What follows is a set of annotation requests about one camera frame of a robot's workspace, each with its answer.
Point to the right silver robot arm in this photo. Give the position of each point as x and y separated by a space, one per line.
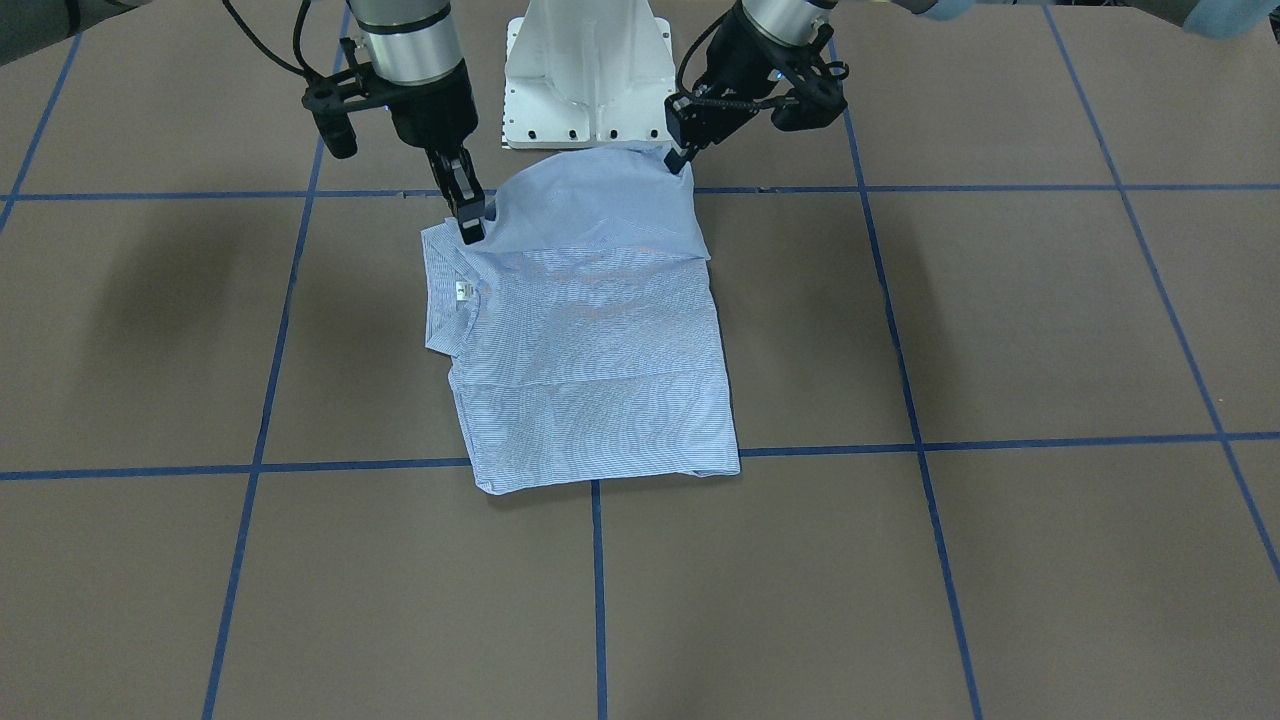
416 55

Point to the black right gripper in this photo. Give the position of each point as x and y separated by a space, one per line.
427 110

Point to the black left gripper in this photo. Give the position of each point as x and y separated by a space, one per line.
738 60

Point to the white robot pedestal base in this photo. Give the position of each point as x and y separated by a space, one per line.
583 74

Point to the light blue striped shirt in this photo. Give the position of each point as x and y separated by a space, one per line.
584 339

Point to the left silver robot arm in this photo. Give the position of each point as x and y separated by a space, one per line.
952 93

